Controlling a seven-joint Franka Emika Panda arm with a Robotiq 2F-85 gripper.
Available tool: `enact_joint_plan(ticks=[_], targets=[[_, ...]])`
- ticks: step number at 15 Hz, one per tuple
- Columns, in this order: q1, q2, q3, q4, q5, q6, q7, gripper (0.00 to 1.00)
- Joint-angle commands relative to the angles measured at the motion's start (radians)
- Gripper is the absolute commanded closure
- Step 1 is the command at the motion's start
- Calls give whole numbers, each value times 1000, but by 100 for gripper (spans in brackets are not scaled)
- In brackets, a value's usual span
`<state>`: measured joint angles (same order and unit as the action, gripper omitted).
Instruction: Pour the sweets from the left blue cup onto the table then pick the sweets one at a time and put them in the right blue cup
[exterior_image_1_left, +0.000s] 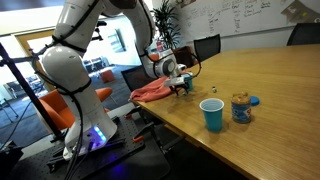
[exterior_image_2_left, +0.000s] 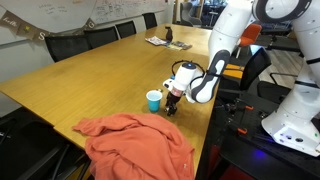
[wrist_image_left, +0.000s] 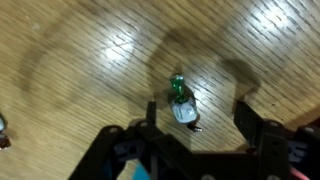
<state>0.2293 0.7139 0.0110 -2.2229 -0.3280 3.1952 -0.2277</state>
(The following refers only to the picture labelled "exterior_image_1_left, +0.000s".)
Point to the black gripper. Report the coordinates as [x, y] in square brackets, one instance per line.
[179, 88]

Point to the small sweet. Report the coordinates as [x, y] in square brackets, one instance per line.
[214, 89]
[183, 94]

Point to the blue plastic cup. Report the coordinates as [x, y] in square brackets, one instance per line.
[212, 115]
[188, 80]

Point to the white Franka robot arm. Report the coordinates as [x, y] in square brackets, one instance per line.
[66, 66]

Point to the orange sweater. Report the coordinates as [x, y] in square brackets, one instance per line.
[150, 92]

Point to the black office chair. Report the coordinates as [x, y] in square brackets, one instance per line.
[133, 78]
[304, 34]
[208, 46]

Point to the open peanut butter jar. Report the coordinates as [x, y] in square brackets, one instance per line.
[240, 108]

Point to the green potted plant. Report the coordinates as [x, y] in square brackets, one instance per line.
[166, 23]

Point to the blue round jar lid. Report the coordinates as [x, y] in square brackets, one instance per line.
[255, 100]

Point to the orange stool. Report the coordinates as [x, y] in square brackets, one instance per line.
[107, 76]

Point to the black stand with knob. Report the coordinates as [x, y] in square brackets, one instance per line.
[100, 23]

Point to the brown pennant banner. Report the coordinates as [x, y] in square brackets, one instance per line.
[300, 11]

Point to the black tripod stand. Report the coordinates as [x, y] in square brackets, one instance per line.
[20, 79]

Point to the black box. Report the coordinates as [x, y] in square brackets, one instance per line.
[10, 160]

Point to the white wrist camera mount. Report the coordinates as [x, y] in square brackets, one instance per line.
[174, 81]

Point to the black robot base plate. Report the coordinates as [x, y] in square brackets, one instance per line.
[140, 160]

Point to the wall whiteboard with writing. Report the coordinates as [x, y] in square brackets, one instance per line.
[260, 20]

